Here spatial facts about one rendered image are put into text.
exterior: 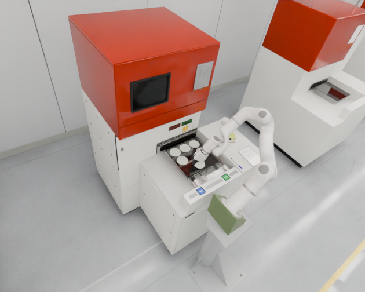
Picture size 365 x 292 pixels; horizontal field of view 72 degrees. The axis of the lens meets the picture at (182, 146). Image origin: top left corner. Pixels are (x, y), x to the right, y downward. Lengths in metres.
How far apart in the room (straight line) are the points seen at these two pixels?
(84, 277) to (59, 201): 0.88
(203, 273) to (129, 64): 2.00
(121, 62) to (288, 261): 2.49
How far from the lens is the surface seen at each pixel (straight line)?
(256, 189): 1.81
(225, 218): 1.86
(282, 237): 3.14
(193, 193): 1.91
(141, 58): 1.56
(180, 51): 1.70
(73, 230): 2.89
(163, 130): 2.11
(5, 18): 2.92
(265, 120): 1.85
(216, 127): 2.46
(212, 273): 2.70
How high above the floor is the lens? 2.52
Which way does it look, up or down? 45 degrees down
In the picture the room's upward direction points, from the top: 10 degrees clockwise
